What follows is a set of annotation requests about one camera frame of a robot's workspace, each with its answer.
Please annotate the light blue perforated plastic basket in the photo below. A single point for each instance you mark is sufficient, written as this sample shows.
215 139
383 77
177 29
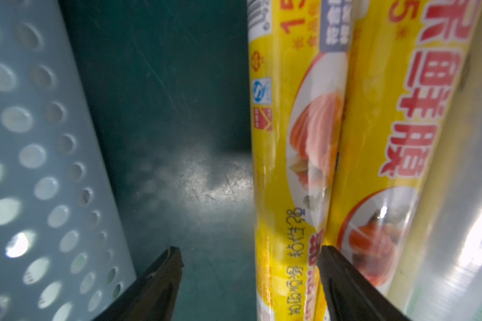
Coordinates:
63 253

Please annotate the white green wrap roll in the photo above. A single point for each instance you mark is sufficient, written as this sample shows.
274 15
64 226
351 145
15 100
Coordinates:
439 276

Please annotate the long yellow wrap roll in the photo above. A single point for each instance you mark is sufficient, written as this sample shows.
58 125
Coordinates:
298 69

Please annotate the short yellow orange wrap roll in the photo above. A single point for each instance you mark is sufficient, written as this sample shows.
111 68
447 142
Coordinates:
407 63

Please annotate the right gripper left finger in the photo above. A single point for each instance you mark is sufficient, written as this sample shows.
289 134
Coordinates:
153 295

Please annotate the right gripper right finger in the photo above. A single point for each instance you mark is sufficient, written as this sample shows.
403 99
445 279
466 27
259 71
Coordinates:
349 296

